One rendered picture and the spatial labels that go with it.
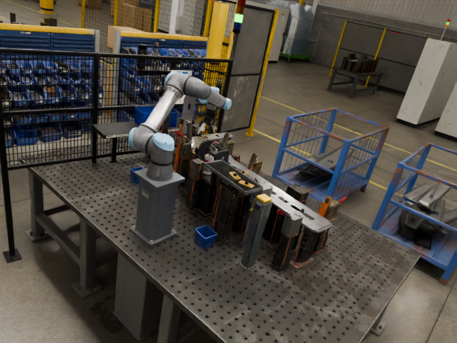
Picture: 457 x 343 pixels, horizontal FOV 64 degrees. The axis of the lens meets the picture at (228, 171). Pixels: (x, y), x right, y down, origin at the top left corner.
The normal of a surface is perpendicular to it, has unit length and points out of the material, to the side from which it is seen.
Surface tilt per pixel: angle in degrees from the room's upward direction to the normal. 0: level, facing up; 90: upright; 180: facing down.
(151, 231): 90
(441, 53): 90
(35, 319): 0
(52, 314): 0
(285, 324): 0
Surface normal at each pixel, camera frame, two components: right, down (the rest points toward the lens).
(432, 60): -0.69, 0.19
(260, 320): 0.18, -0.89
